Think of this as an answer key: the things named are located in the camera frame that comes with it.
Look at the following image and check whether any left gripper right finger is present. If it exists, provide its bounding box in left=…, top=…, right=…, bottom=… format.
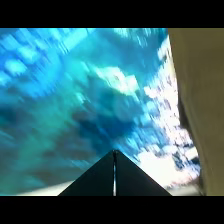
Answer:
left=115, top=149, right=172, bottom=197

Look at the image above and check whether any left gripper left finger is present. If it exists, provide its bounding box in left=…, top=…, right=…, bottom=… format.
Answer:
left=58, top=149, right=115, bottom=197

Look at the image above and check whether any olive garment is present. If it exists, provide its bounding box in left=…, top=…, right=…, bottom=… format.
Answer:
left=167, top=27, right=224, bottom=197

